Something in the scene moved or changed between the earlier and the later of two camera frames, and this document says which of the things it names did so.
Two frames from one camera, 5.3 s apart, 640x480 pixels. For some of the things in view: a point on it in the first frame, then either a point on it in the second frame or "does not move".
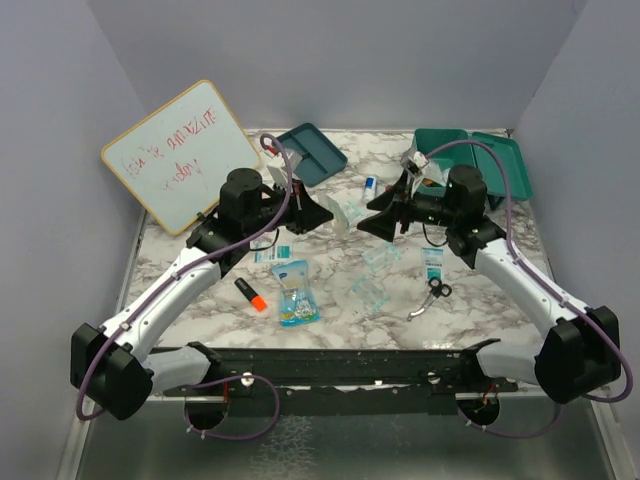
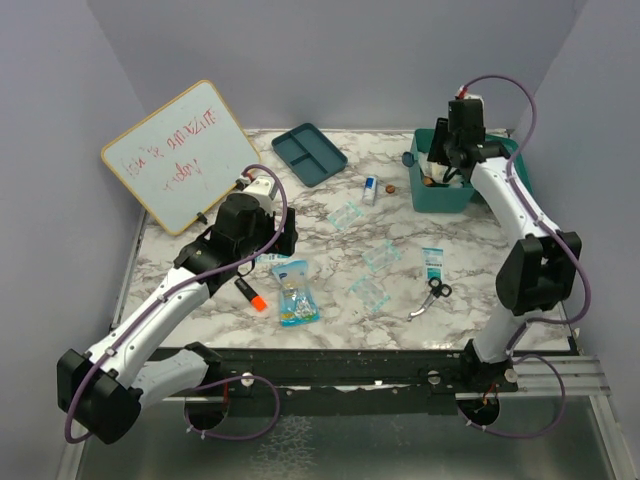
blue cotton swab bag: x=298 y=303 does not move
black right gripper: x=400 y=208 → x=436 y=151
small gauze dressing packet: x=271 y=252 does not move
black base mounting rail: x=341 y=380 does not move
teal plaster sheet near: x=370 y=295 does not move
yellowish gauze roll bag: x=339 y=220 → x=437 y=172
